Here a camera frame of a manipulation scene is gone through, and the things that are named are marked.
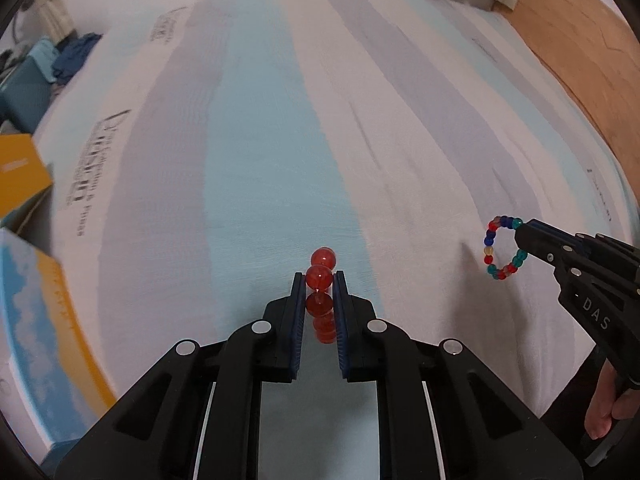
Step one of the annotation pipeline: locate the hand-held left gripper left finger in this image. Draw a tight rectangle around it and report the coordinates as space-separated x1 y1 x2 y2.
52 272 307 480

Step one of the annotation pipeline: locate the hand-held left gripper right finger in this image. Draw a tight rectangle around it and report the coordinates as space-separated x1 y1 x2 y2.
334 271 583 480

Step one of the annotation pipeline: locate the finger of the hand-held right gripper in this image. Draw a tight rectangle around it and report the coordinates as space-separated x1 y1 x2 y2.
529 218 640 286
515 226 587 287

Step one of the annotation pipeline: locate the red bead bracelet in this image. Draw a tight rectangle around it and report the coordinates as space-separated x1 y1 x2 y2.
306 247 338 346

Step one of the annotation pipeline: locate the multicolour bead bracelet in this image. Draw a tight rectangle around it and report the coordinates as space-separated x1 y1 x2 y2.
482 215 527 281

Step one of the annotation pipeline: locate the cardboard box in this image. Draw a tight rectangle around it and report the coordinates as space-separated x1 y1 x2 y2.
0 134 118 466

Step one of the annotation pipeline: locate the person's right hand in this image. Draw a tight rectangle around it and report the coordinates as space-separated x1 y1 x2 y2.
584 360 632 441

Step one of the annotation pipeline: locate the person's dark clothing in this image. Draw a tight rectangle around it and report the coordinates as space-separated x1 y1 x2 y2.
537 360 601 461

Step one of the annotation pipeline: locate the striped printed bed sheet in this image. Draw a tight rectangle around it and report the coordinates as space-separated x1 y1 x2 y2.
0 0 633 461

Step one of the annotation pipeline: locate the blue clothing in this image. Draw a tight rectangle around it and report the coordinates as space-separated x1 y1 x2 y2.
52 32 103 86

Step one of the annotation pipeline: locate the teal suitcase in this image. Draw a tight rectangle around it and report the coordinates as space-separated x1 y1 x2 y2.
0 40 56 136

